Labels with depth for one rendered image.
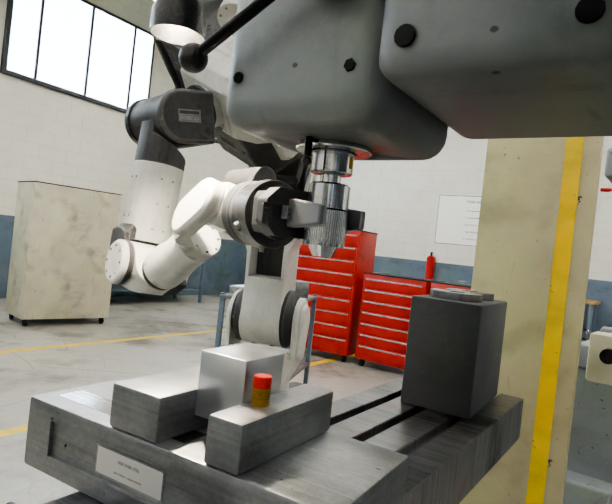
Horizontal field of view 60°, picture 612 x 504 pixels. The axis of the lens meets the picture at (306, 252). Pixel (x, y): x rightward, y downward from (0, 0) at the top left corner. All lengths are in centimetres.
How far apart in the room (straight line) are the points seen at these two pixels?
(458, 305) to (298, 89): 52
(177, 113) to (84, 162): 839
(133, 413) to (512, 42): 42
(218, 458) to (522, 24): 39
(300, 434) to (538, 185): 190
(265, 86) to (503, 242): 183
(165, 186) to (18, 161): 787
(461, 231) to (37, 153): 708
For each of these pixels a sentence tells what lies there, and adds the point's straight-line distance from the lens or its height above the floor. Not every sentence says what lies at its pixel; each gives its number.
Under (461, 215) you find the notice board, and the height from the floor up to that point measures 209.
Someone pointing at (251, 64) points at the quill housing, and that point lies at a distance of 57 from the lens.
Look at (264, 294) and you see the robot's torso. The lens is 130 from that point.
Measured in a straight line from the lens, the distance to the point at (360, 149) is 57.
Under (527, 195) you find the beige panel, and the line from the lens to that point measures 229.
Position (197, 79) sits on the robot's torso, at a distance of 108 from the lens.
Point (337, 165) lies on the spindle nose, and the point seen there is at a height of 129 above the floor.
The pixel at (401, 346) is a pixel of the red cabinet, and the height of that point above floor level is 31.
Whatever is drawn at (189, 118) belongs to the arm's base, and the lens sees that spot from 101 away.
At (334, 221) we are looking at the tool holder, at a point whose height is 123.
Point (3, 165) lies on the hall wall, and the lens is 873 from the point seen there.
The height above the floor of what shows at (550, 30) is 136.
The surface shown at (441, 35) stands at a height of 137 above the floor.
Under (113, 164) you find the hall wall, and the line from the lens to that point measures 968.
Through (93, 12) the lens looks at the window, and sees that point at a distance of 973.
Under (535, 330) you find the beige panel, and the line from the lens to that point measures 227.
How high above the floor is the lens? 119
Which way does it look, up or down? level
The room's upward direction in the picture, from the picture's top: 6 degrees clockwise
